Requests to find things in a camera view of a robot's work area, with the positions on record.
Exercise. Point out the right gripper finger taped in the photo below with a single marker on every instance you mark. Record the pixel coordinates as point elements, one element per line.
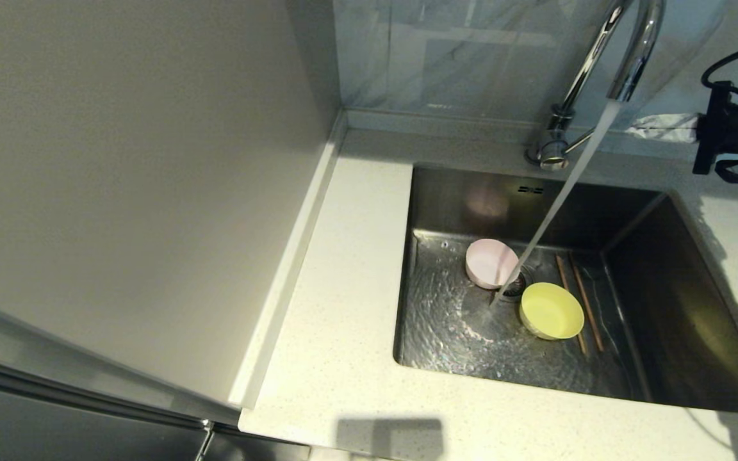
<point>664,135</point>
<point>660,121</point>

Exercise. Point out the brown wooden chopstick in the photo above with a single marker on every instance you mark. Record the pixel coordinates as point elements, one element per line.
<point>562,270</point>
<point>588,301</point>

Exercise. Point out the yellow plastic bowl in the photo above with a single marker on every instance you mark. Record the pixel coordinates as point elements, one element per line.
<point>551,312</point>

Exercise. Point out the pink plastic bowl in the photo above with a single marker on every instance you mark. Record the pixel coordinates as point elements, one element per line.
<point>487,262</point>

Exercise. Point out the stainless steel sink basin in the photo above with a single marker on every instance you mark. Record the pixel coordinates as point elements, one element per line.
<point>446,346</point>

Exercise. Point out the chrome gooseneck faucet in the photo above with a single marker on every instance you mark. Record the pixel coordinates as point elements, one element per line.
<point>560,127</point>

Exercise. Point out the running water stream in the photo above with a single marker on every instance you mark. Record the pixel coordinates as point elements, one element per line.
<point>562,189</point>

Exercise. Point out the round metal drain strainer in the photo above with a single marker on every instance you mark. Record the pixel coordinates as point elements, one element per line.
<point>517,286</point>

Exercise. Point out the dark grey cabinet front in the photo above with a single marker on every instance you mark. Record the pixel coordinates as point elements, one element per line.
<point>55,416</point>

